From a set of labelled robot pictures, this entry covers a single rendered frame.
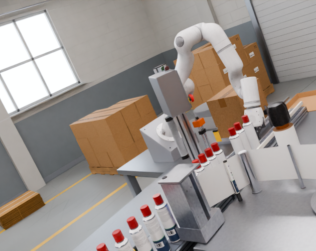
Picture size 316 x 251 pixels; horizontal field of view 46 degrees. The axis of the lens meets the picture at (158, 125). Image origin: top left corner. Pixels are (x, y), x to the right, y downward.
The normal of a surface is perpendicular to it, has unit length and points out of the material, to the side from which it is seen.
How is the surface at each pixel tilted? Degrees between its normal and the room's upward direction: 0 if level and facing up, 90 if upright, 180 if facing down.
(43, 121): 90
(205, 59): 90
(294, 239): 0
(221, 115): 90
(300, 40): 90
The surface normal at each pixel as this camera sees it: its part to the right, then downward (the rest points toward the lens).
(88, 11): 0.61, -0.07
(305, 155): -0.68, 0.44
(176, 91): 0.22, 0.14
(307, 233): -0.39, -0.89
